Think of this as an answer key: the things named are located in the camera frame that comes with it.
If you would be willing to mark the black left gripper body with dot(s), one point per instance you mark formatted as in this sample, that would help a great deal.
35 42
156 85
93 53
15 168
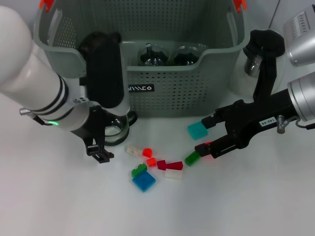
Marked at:
93 127

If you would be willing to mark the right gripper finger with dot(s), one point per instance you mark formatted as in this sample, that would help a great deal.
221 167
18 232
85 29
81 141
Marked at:
208 122
221 147

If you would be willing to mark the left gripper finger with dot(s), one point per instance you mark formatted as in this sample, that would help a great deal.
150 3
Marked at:
98 155
116 121

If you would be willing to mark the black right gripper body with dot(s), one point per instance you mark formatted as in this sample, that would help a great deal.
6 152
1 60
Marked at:
258 113

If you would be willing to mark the bright red slope brick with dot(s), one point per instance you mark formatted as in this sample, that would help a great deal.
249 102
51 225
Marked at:
208 143

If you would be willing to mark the teal square toy brick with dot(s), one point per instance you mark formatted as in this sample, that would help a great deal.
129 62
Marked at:
197 131

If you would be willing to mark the round glass jar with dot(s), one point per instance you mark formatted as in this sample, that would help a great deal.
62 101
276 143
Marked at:
115 141

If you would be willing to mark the green rectangular toy brick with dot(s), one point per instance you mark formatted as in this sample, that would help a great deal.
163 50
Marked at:
192 158

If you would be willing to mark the black bin logo label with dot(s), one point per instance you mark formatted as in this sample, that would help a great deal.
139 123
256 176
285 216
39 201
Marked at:
142 88

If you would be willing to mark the grey-green perforated storage bin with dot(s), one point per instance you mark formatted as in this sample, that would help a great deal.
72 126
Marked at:
172 93

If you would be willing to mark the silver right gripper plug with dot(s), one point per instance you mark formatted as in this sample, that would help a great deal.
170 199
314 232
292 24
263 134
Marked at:
281 124

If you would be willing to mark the small white toy brick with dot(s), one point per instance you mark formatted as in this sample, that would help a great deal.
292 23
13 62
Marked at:
134 150

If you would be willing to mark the small green toy brick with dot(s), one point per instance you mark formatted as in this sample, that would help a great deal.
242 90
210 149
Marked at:
137 170

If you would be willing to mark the small red toy brick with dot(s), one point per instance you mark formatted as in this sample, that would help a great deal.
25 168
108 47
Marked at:
147 152
151 162

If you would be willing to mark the dark red toy brick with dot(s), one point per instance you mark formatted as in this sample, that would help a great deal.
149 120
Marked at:
172 165

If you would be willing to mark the blue square toy brick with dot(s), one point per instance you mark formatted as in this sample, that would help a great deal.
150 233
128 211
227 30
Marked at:
144 182

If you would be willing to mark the white two-stud toy brick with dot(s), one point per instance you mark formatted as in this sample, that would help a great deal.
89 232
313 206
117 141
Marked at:
174 174

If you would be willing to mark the black clay teapot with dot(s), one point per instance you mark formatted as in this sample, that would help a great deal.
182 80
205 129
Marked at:
98 36

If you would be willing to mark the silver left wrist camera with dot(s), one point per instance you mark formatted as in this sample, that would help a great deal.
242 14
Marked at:
104 73

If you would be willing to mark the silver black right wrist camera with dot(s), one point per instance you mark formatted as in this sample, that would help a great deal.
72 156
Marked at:
302 37

